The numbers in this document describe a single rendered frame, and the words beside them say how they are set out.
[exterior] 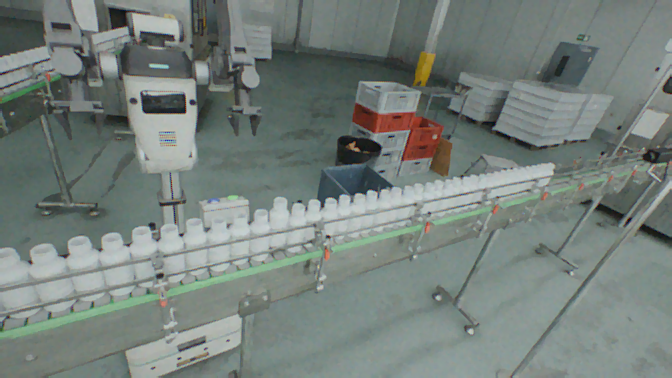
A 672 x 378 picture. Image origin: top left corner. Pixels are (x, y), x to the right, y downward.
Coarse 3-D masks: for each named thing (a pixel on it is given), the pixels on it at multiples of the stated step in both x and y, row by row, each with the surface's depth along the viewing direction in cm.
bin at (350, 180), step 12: (324, 168) 174; (336, 168) 178; (348, 168) 183; (360, 168) 188; (372, 168) 184; (324, 180) 172; (336, 180) 183; (348, 180) 188; (360, 180) 193; (372, 180) 185; (384, 180) 176; (324, 192) 174; (336, 192) 163; (348, 192) 193; (360, 192) 197
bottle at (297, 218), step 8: (296, 208) 99; (296, 216) 96; (304, 216) 100; (288, 224) 98; (296, 224) 97; (304, 224) 98; (288, 232) 99; (296, 232) 98; (288, 240) 100; (296, 240) 100; (296, 248) 102
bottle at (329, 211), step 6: (330, 198) 104; (324, 204) 104; (330, 204) 102; (336, 204) 103; (324, 210) 104; (330, 210) 103; (324, 216) 103; (330, 216) 103; (336, 216) 104; (324, 228) 105; (330, 228) 105; (324, 234) 106; (330, 234) 107
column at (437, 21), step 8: (440, 0) 922; (448, 0) 924; (440, 8) 925; (440, 16) 944; (432, 24) 956; (440, 24) 957; (432, 32) 959; (432, 40) 975; (424, 48) 992; (432, 48) 992
